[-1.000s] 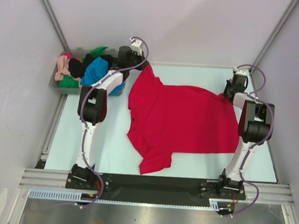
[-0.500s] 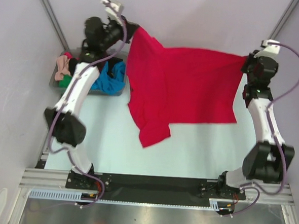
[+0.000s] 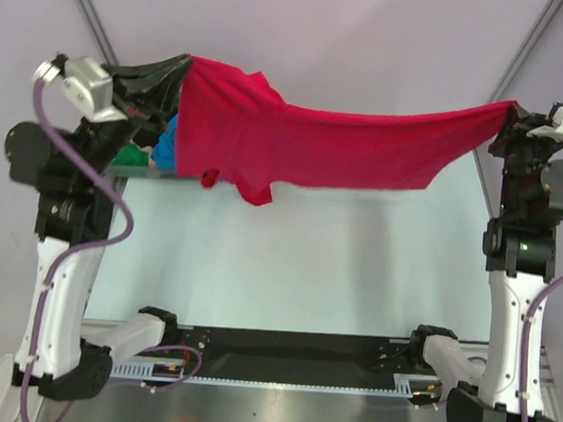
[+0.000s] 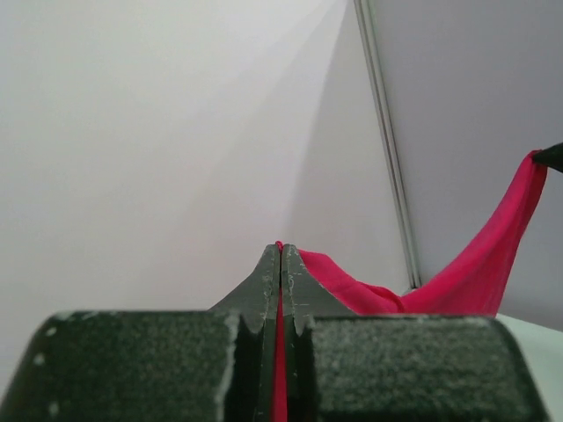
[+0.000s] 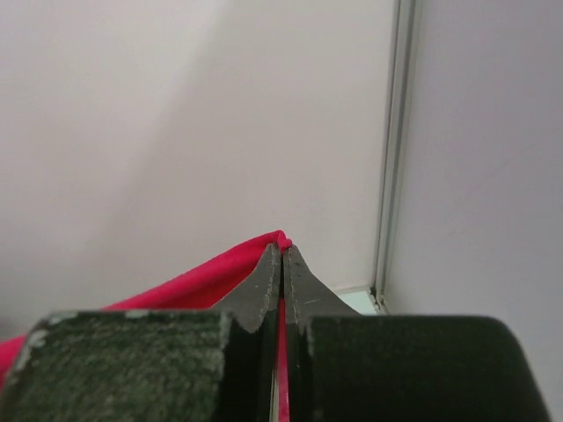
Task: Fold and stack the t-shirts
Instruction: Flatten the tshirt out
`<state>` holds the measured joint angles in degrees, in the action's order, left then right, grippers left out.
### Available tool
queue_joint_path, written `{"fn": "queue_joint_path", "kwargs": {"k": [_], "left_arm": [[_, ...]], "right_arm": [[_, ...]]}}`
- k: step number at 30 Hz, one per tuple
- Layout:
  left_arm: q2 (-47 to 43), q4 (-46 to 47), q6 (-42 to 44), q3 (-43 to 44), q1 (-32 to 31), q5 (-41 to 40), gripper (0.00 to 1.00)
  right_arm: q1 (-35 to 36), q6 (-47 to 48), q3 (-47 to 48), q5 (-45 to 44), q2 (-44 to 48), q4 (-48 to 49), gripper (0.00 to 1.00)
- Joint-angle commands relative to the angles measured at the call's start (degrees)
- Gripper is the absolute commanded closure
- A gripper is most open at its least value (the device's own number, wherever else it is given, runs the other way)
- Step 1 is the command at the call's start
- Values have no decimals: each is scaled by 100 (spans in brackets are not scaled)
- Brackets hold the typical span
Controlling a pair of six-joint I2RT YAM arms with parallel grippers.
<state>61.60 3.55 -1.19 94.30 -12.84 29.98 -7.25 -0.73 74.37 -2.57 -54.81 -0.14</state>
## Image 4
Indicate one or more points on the red t shirt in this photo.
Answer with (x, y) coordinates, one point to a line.
(472, 285)

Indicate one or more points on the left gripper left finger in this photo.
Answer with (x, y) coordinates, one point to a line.
(156, 365)

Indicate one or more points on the aluminium rail frame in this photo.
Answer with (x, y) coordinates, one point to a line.
(366, 16)

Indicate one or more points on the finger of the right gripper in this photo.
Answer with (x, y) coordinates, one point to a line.
(551, 157)

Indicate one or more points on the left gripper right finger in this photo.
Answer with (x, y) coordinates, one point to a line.
(344, 367)

